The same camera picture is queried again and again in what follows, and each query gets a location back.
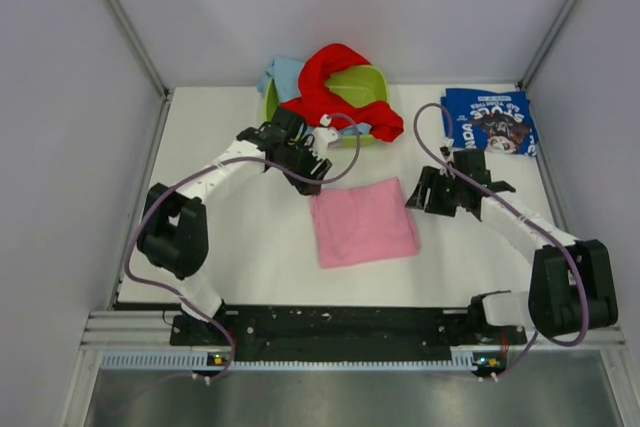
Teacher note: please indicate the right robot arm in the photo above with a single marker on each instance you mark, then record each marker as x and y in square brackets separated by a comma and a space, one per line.
[571, 287]

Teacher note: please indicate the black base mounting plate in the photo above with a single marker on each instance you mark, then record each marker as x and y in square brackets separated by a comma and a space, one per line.
[338, 333]

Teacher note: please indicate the folded blue printed t shirt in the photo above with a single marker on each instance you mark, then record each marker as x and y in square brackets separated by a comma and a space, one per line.
[499, 122]

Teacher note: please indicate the red t shirt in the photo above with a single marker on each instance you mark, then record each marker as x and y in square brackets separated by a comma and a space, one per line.
[338, 80]

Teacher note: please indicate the green plastic basin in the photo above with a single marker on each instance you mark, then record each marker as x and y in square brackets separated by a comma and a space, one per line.
[360, 87]

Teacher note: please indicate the pink t shirt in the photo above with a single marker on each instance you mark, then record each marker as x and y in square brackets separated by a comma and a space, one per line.
[363, 224]

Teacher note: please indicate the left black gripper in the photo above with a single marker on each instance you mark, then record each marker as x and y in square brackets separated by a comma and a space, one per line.
[313, 161]

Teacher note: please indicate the aluminium frame rail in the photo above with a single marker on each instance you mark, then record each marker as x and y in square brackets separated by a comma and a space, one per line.
[151, 329]

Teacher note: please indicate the light blue t shirt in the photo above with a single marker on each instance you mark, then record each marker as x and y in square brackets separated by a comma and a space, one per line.
[282, 77]

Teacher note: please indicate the grey slotted cable duct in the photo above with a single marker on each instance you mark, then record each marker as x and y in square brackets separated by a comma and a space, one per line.
[212, 362]

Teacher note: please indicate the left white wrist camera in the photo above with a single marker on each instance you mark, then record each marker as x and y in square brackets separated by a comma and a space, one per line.
[324, 136]

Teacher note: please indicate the left aluminium corner post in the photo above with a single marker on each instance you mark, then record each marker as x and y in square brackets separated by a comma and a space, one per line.
[136, 47]

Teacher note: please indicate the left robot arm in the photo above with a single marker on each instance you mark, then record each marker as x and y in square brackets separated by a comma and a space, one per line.
[175, 235]

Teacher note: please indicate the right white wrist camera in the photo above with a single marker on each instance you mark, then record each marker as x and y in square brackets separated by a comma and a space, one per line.
[447, 146]

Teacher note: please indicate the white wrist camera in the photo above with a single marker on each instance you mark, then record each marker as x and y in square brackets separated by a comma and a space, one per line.
[447, 146]
[324, 136]

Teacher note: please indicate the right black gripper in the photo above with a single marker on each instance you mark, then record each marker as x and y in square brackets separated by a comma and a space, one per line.
[430, 179]

